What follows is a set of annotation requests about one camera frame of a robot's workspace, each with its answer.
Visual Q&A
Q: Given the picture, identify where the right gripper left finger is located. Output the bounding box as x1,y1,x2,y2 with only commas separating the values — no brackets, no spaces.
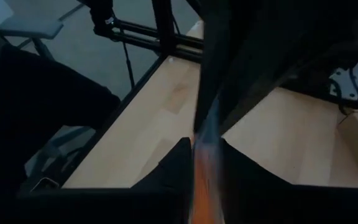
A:
19,136,196,224

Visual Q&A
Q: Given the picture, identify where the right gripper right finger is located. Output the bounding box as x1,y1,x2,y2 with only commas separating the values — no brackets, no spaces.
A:
219,138,358,224

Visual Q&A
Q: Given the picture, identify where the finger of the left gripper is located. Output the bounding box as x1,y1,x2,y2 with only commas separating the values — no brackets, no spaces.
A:
193,0,233,134
218,52,301,136

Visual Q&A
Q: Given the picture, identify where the clear plastic zip bag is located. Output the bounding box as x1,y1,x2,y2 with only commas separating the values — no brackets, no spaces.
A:
191,93,227,224

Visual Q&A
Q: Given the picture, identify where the grey metal stand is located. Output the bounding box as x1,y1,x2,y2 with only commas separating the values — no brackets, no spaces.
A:
0,14,96,184

